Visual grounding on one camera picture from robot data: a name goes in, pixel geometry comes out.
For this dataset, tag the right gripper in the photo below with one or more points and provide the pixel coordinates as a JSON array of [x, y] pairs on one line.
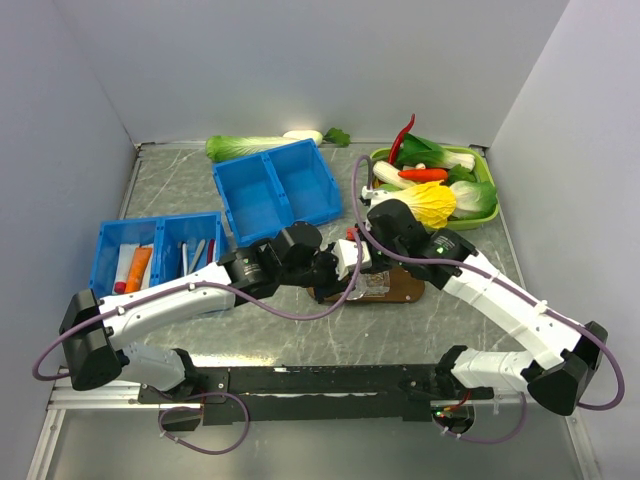
[[375, 267]]

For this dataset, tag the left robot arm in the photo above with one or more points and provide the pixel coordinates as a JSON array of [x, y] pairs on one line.
[[100, 336]]

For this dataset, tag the blue bin with toiletries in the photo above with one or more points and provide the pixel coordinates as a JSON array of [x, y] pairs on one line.
[[164, 235]]

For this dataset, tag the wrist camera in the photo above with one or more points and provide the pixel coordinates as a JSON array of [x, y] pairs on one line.
[[371, 197], [346, 252]]

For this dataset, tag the grey toothbrush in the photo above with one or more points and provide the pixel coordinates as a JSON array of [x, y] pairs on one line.
[[197, 254]]

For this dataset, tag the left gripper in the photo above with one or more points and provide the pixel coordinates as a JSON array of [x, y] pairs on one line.
[[334, 285]]

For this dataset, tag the white radish toy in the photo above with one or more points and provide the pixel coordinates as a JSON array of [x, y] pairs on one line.
[[299, 135]]

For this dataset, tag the white toothbrush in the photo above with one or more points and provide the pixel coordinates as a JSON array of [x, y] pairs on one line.
[[184, 259]]

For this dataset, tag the blue bin with cups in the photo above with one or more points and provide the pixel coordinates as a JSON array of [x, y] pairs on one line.
[[265, 192]]

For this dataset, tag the orange toothpaste tube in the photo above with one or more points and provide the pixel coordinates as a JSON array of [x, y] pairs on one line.
[[137, 269]]

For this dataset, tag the red toothbrush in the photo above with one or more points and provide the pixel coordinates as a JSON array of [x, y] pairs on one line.
[[210, 251]]

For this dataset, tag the red chili pepper toy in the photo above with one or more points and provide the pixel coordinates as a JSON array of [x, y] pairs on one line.
[[396, 146]]

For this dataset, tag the wooden oval tray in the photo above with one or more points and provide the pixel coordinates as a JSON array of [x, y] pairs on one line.
[[404, 289]]

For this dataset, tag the white corn toy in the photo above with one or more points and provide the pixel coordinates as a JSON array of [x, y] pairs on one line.
[[388, 174]]

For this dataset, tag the green napa cabbage toy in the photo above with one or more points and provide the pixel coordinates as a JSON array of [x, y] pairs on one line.
[[220, 148]]

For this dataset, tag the orange carrot toy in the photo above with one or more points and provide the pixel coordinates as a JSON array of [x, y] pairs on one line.
[[424, 175]]

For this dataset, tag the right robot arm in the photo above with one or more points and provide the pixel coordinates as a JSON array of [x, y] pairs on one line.
[[556, 362]]

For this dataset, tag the green leaf toy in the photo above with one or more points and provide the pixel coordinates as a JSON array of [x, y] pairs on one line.
[[337, 137]]

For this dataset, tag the green bok choy toy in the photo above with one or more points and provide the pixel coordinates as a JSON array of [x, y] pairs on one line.
[[415, 150]]

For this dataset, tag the green vegetable basket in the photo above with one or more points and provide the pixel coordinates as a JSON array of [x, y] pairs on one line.
[[482, 176]]

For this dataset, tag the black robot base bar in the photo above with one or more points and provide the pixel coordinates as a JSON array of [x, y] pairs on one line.
[[291, 393]]

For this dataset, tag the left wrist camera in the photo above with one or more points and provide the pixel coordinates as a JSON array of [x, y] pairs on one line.
[[346, 252]]

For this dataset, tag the yellow napa cabbage toy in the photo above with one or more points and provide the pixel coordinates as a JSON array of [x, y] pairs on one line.
[[430, 203]]

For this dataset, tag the aluminium rail frame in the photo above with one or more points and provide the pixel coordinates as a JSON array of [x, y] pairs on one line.
[[106, 433]]

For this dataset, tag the green white cabbage toy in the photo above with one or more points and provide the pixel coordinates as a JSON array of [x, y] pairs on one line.
[[474, 200]]

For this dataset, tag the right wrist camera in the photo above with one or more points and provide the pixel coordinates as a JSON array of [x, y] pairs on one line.
[[371, 197]]

